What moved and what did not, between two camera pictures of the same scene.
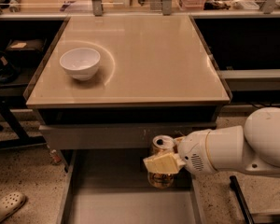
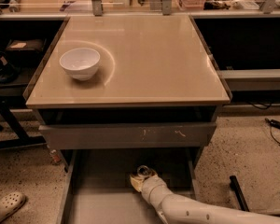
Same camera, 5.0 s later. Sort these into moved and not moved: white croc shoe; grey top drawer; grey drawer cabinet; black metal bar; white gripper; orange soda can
Moved: white gripper; orange soda can
Not moved: black metal bar; white croc shoe; grey top drawer; grey drawer cabinet
